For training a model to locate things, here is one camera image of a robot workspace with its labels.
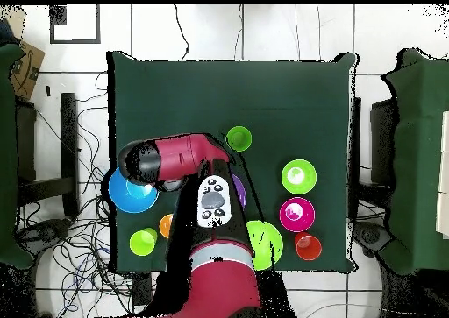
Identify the lime yellow cup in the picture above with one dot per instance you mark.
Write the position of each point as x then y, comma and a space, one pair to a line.
140, 244

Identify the green cloth side table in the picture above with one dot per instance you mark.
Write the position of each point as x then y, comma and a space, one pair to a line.
421, 156
7, 156

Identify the pink bowl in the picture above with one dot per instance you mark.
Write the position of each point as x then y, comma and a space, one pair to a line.
301, 221

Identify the blue bowl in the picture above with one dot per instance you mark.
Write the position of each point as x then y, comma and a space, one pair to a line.
129, 199

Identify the small green bowl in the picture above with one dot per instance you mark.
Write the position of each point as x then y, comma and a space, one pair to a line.
299, 183

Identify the dark green table cloth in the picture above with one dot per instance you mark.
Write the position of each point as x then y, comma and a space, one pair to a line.
210, 97

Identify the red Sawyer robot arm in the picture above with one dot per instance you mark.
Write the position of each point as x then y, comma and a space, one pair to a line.
179, 156

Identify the large green bowl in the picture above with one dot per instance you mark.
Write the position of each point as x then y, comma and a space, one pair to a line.
270, 241

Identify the orange cup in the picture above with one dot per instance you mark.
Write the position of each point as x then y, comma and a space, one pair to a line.
165, 227

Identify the white box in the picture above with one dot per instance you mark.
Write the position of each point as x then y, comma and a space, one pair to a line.
443, 192

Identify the grey caster base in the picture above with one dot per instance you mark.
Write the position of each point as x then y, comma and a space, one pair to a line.
372, 235

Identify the red-orange cup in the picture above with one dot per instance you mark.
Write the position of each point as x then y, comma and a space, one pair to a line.
308, 248

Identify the black caster base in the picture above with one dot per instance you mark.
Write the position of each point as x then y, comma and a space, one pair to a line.
45, 230

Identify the cardboard box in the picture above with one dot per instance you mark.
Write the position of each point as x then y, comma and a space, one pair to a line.
26, 69

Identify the purple bowl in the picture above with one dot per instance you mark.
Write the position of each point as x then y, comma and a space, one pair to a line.
240, 192

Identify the black square frame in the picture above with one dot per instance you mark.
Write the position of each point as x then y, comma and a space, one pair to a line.
51, 34

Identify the black stand frame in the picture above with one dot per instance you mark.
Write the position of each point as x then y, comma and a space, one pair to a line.
69, 139
382, 139

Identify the black power strip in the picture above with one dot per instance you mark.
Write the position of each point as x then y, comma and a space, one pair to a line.
141, 291

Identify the green cup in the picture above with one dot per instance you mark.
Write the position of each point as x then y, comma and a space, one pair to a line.
240, 139

